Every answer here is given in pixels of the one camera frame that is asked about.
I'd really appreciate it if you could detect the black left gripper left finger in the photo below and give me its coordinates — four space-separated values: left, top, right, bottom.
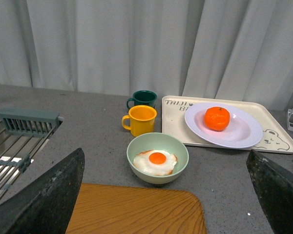
0 148 85 234

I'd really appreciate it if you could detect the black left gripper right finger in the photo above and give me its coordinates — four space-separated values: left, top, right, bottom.
246 150 293 234

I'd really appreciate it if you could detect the white round plate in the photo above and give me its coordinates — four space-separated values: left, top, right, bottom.
184 102 263 149

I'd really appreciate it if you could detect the orange mandarin fruit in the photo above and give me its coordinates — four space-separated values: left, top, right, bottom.
204 106 230 131

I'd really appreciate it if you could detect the wooden cutting board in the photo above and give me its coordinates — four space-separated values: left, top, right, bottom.
66 183 208 234

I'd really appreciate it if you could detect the beige bear tray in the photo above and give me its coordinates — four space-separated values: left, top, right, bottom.
162 96 293 154

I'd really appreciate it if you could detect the green sink drying rack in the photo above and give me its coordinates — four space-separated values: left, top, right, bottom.
0 108 62 200

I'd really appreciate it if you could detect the fake fried egg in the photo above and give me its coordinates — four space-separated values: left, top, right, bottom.
133 150 178 176

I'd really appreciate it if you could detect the light green bowl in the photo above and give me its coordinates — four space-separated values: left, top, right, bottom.
126 133 189 185

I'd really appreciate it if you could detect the yellow mug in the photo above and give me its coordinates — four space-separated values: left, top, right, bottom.
122 105 157 137

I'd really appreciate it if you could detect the dark green mug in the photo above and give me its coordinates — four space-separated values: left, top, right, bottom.
126 90 157 109

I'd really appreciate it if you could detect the white curtain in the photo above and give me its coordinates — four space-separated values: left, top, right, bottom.
0 0 293 110

